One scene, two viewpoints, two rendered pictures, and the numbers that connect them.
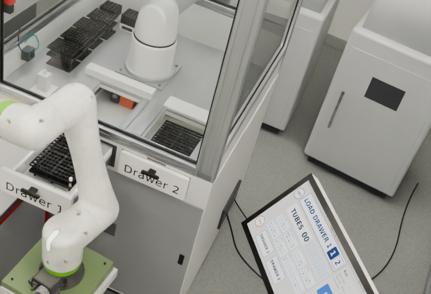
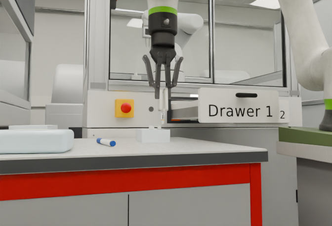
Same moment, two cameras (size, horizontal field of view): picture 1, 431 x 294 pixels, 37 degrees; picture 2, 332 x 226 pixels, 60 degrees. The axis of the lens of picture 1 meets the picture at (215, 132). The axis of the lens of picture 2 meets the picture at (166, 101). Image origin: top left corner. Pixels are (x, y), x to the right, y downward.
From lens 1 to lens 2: 2.30 m
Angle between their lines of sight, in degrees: 50
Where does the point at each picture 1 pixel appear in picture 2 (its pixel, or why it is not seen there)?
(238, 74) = not seen: hidden behind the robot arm
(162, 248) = (281, 193)
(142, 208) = not seen: hidden behind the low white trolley
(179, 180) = (283, 102)
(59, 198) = (267, 94)
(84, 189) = (317, 33)
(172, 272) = (294, 218)
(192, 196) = (291, 118)
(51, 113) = not seen: outside the picture
